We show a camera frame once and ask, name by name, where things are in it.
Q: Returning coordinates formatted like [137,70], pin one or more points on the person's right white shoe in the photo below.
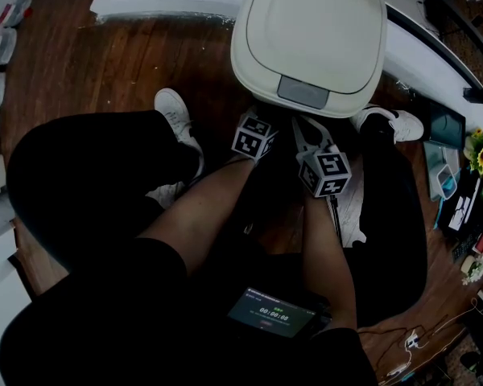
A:
[406,127]

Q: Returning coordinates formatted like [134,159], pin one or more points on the white low ledge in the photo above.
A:
[165,4]

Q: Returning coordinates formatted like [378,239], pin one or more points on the person's left white shoe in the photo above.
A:
[173,111]

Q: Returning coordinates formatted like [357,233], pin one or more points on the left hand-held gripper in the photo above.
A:
[251,141]

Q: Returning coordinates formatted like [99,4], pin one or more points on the person's left leg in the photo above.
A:
[84,175]

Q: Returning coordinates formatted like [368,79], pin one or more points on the white power adapter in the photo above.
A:
[412,341]

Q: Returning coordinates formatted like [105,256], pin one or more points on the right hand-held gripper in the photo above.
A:
[330,171]

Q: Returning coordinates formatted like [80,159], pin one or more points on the person's left forearm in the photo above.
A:
[201,215]

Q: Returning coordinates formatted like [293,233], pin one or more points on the small white blue-rimmed bin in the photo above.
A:
[447,183]

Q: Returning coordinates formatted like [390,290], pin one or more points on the person's black shirt torso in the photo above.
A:
[145,328]

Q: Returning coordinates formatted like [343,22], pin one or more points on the phone with lit screen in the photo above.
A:
[271,314]

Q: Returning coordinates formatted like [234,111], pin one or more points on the person's right forearm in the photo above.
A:
[326,255]

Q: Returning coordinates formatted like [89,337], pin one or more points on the person's right leg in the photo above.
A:
[390,215]

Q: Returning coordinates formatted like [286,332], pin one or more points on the person's white shoe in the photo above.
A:
[173,111]
[406,127]

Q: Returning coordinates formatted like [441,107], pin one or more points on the grey flat tray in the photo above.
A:
[432,163]

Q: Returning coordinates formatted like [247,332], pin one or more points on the white lidded trash bin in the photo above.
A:
[306,38]

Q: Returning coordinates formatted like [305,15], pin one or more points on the person's leg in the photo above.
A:
[84,175]
[390,215]

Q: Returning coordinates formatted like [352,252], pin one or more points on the small red item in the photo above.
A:
[482,243]

